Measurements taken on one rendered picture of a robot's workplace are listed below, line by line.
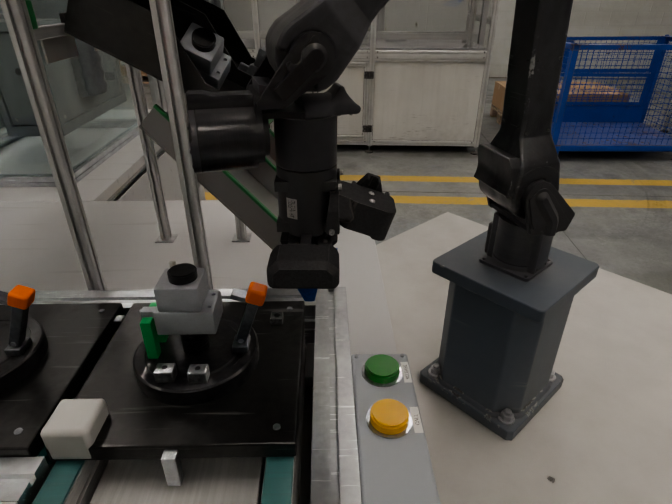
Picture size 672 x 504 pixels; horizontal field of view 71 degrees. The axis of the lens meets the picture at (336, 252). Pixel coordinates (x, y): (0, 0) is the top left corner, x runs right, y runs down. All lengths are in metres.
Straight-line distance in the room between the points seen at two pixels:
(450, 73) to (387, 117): 0.65
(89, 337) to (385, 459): 0.39
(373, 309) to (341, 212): 0.42
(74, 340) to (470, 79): 4.17
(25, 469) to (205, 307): 0.22
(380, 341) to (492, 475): 0.26
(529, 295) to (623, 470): 0.25
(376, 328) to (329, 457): 0.35
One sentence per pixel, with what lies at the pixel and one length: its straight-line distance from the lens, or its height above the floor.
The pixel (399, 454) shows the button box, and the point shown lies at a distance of 0.50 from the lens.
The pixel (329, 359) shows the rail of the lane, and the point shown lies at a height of 0.95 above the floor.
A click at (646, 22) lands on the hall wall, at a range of 10.06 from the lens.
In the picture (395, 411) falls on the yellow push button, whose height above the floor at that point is 0.97.
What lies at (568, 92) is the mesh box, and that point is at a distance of 4.59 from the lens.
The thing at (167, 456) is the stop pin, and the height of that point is 0.97.
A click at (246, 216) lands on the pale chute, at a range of 0.71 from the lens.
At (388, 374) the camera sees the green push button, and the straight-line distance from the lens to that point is 0.55.
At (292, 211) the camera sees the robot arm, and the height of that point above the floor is 1.17.
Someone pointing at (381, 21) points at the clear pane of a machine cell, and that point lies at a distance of 4.40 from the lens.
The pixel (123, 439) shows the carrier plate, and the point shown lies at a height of 0.97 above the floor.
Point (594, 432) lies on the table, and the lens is 0.72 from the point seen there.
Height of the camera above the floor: 1.35
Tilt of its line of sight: 29 degrees down
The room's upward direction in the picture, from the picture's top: straight up
